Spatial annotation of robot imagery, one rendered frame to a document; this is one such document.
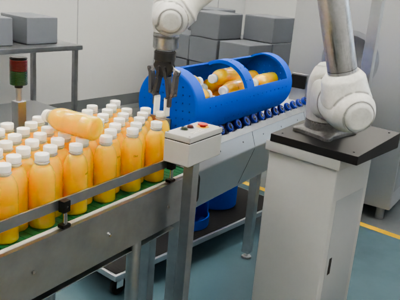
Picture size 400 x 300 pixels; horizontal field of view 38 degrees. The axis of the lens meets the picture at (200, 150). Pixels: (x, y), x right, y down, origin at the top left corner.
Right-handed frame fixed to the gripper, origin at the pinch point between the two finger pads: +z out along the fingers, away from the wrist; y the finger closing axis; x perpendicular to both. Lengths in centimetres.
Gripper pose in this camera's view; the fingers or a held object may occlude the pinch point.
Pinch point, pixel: (161, 106)
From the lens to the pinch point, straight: 210.6
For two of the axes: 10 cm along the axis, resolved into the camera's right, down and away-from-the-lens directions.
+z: -0.8, 9.5, 3.0
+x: -5.5, 2.1, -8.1
